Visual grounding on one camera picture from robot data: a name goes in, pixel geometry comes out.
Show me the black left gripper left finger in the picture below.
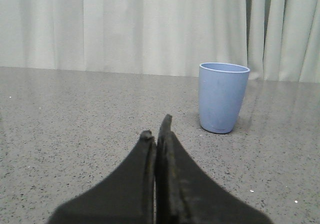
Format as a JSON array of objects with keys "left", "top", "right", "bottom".
[{"left": 48, "top": 130, "right": 157, "bottom": 223}]

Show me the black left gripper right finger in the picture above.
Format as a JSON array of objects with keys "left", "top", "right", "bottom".
[{"left": 155, "top": 114, "right": 272, "bottom": 223}]

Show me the blue plastic cup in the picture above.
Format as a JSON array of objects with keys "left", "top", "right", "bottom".
[{"left": 198, "top": 63, "right": 250, "bottom": 134}]

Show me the white pleated curtain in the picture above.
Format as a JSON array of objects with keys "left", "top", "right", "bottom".
[{"left": 0, "top": 0, "right": 320, "bottom": 83}]

